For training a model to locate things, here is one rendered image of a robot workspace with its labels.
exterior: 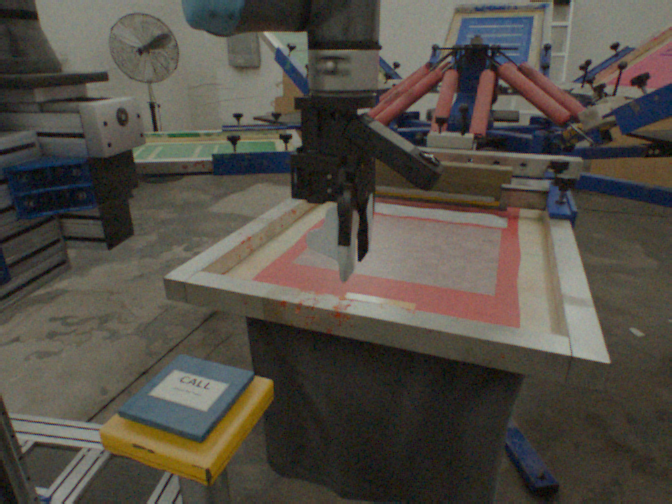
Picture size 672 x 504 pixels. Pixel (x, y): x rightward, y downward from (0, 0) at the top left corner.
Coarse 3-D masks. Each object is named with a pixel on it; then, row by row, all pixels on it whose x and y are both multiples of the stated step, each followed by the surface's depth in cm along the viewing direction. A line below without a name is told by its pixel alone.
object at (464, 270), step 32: (448, 224) 98; (512, 224) 98; (416, 256) 83; (448, 256) 83; (480, 256) 83; (512, 256) 83; (384, 288) 71; (416, 288) 71; (448, 288) 71; (480, 288) 71; (512, 288) 72; (480, 320) 63; (512, 320) 63
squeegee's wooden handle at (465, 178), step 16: (384, 176) 110; (400, 176) 109; (448, 176) 105; (464, 176) 104; (480, 176) 102; (496, 176) 101; (512, 176) 100; (464, 192) 105; (480, 192) 104; (496, 192) 102
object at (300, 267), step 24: (384, 216) 103; (408, 216) 103; (384, 240) 90; (288, 264) 80; (312, 264) 80; (336, 264) 80; (360, 264) 80; (384, 264) 80; (312, 288) 71; (336, 288) 72; (360, 288) 71
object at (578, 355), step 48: (240, 240) 80; (192, 288) 66; (240, 288) 64; (288, 288) 64; (576, 288) 64; (384, 336) 58; (432, 336) 55; (480, 336) 53; (528, 336) 53; (576, 336) 53; (576, 384) 51
